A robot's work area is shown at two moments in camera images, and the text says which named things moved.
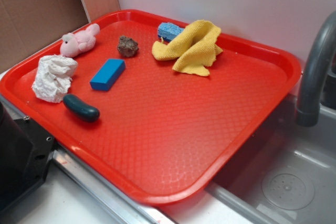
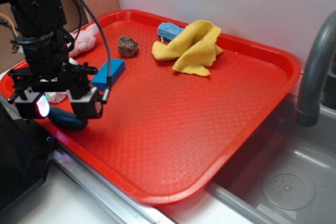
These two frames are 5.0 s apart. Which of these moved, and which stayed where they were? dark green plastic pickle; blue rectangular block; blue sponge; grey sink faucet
Moved: dark green plastic pickle
Stayed: blue rectangular block; grey sink faucet; blue sponge
